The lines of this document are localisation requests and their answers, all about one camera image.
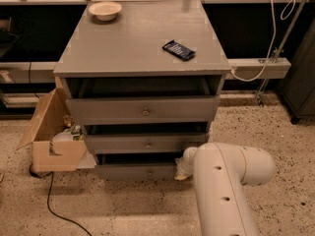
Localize white hanging cable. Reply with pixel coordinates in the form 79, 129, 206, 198
229, 0, 297, 83

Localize grey drawer cabinet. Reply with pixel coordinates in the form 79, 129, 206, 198
53, 0, 232, 179

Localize open cardboard box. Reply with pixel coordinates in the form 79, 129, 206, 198
17, 77, 87, 172

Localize grey bottom drawer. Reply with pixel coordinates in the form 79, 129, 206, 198
94, 151, 182, 180

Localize grey top drawer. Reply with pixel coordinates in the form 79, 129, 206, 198
66, 96, 220, 126

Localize grey middle drawer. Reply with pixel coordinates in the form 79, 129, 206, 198
85, 133, 209, 154

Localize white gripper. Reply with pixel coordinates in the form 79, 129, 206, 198
174, 147, 197, 181

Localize black floor cable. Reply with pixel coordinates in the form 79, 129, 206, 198
29, 163, 93, 236

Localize grey drawer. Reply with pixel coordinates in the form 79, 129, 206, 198
85, 133, 209, 154
66, 96, 220, 126
94, 151, 182, 180

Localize dark grey side cabinet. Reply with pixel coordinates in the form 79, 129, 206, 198
280, 19, 315, 124

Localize white plastic items in box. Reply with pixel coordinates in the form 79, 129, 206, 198
52, 125, 83, 142

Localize white bowl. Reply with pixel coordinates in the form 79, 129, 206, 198
89, 1, 122, 22

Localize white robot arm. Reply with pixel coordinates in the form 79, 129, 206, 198
174, 143, 276, 236

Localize metal stand pole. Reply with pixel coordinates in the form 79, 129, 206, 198
255, 0, 309, 106

